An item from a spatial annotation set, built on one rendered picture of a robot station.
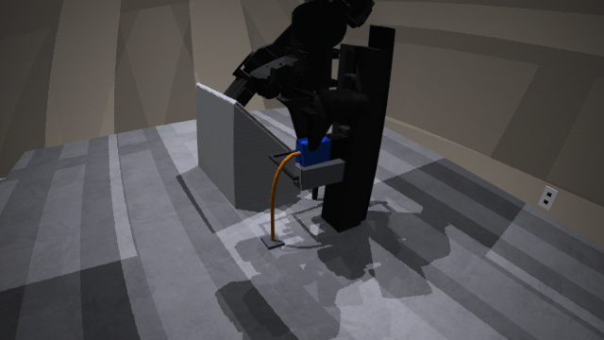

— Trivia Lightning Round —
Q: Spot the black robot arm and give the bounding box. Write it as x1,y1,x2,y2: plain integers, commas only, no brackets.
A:
224,0,375,107

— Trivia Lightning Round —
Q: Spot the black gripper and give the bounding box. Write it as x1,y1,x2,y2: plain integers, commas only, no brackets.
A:
276,42,370,152

